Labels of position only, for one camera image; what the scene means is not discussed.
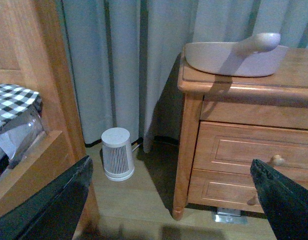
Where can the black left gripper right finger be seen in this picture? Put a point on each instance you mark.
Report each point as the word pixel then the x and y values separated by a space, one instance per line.
pixel 284 202

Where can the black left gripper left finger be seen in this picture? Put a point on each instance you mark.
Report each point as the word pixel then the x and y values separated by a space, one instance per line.
pixel 54 211

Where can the beige plastic dustpan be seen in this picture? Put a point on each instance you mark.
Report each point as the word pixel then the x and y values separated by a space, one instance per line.
pixel 257 56

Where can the lower wooden drawer knob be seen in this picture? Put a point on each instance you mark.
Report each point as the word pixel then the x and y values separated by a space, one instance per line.
pixel 254 200

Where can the wooden drawer knob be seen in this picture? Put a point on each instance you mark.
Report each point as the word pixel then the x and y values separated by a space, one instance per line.
pixel 276 160
pixel 254 200

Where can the upper wooden drawer knob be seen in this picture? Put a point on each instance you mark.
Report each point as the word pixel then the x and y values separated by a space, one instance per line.
pixel 276 160

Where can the metal floor socket plate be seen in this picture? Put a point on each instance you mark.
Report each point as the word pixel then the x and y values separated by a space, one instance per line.
pixel 229 216

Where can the small white air purifier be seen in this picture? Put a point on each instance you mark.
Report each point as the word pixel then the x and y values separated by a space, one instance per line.
pixel 118 160

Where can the wooden nightstand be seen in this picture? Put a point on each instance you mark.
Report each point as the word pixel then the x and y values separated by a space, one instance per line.
pixel 230 121

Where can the black white gingham bedsheet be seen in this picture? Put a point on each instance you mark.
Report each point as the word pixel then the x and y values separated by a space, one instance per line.
pixel 15 100

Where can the light blue-grey curtain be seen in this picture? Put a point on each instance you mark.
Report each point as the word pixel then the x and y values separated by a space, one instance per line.
pixel 123 56

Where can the wooden bed frame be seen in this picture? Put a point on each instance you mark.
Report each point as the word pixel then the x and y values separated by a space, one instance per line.
pixel 36 148

